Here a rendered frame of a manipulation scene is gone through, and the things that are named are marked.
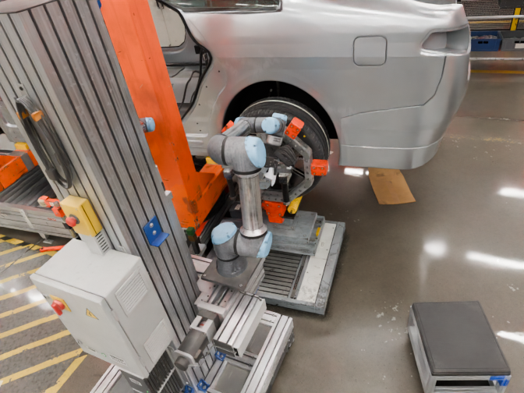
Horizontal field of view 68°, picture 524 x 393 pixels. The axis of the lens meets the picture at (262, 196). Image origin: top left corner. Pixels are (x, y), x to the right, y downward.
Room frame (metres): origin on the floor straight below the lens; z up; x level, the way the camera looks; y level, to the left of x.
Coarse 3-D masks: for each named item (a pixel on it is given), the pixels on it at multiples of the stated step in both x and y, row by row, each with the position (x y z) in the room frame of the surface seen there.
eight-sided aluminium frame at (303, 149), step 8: (288, 136) 1.97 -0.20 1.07; (296, 136) 2.00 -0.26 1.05; (296, 144) 1.95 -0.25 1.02; (304, 144) 1.97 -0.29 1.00; (304, 152) 1.93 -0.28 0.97; (312, 152) 1.98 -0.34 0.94; (304, 160) 1.93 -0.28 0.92; (312, 160) 1.97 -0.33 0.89; (304, 168) 1.94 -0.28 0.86; (312, 176) 1.96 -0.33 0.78; (304, 184) 1.94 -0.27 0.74; (264, 192) 2.10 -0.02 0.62; (272, 192) 2.08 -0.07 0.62; (280, 192) 2.07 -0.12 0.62; (296, 192) 1.96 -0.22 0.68; (272, 200) 2.03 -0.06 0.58; (280, 200) 2.01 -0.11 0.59
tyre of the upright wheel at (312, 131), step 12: (252, 108) 2.24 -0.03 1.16; (264, 108) 2.16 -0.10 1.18; (276, 108) 2.14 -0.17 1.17; (288, 108) 2.15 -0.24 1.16; (300, 108) 2.18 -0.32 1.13; (288, 120) 2.05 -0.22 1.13; (312, 120) 2.12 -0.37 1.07; (300, 132) 2.02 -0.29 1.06; (312, 132) 2.03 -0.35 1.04; (324, 132) 2.13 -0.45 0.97; (312, 144) 2.00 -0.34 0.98; (324, 144) 2.07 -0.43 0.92; (324, 156) 2.01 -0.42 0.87
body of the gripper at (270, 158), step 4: (264, 144) 1.70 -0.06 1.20; (268, 144) 1.70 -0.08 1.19; (268, 148) 1.69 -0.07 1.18; (272, 148) 1.71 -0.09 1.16; (268, 152) 1.69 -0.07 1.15; (272, 152) 1.69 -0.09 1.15; (268, 156) 1.68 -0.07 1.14; (272, 156) 1.69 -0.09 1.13; (268, 160) 1.66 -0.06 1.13; (272, 160) 1.66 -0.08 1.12; (276, 160) 1.67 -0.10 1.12; (268, 164) 1.66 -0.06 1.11; (272, 164) 1.66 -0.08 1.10
